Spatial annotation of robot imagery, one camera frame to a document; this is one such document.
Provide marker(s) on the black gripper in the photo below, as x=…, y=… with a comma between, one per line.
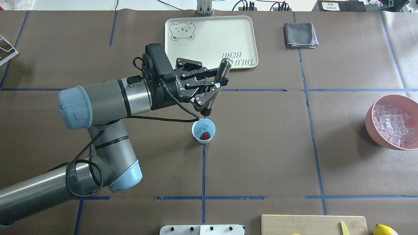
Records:
x=165, y=94

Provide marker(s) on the red strawberry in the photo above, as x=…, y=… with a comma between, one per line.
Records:
x=205, y=136

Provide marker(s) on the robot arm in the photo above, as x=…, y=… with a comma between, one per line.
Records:
x=109, y=159

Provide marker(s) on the light blue plastic cup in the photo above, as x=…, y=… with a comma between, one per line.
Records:
x=196, y=132

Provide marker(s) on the clear ice cube pile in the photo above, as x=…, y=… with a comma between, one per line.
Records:
x=393, y=124

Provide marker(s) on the cream bear serving tray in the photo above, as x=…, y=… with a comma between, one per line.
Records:
x=211, y=39

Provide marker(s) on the folded grey cloth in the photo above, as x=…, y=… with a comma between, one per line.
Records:
x=300, y=35

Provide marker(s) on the wooden cutting board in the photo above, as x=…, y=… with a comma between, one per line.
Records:
x=311, y=224

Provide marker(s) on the pink bowl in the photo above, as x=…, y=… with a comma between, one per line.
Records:
x=400, y=101

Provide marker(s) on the yellow plastic knife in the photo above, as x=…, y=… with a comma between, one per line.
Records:
x=344, y=228

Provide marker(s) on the yellow lemon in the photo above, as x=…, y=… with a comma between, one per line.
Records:
x=381, y=229

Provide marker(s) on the aluminium frame post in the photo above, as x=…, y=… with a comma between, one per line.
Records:
x=204, y=7

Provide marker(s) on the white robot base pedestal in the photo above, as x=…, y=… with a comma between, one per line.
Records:
x=228, y=229

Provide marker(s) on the white wire cup rack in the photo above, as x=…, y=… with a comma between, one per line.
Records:
x=7, y=51

